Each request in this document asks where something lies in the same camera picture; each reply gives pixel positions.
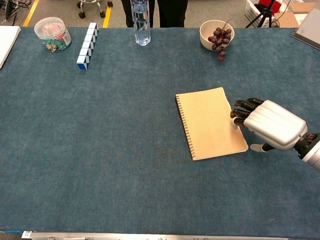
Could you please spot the beige bowl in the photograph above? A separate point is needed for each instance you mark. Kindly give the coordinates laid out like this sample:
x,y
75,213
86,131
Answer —
x,y
207,31

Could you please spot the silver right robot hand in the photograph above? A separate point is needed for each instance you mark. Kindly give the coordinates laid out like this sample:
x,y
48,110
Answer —
x,y
275,122

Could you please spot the person in black trousers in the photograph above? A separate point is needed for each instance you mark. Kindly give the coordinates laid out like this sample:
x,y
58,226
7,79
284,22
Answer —
x,y
172,12

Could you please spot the white plastic basket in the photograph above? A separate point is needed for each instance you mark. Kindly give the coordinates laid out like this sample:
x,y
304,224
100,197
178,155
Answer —
x,y
252,12

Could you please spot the aluminium rail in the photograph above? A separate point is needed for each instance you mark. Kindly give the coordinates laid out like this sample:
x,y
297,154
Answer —
x,y
150,236

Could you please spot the purple grape bunch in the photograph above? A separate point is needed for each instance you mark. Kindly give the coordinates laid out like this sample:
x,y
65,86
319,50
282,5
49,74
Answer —
x,y
221,37

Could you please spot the blue white snake puzzle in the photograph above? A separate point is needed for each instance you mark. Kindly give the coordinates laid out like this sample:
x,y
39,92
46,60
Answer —
x,y
86,47

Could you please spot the clear water bottle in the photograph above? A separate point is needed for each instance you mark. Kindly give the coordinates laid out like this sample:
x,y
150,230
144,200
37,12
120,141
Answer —
x,y
142,22

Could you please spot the black tripod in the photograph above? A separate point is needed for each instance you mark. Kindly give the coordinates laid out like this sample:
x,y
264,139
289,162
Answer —
x,y
263,12

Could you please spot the white paper stack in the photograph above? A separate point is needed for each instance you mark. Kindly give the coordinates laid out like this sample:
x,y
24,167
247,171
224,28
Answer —
x,y
7,42

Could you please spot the kraft spiral notebook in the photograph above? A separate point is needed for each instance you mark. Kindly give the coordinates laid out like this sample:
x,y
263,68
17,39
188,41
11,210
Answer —
x,y
210,120

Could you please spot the rolling stool base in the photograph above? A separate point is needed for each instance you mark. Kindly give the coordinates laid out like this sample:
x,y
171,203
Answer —
x,y
86,5

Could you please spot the brown cardboard box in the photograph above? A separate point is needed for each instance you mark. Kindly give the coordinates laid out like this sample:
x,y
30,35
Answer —
x,y
287,18

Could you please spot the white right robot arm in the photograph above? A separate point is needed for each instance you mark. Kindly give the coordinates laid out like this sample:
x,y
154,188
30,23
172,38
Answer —
x,y
312,152

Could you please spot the blue felt table mat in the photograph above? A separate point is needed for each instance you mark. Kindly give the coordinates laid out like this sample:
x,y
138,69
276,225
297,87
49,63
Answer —
x,y
100,125

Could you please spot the clear plastic candy jar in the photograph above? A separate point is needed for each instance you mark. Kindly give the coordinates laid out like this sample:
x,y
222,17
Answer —
x,y
51,33

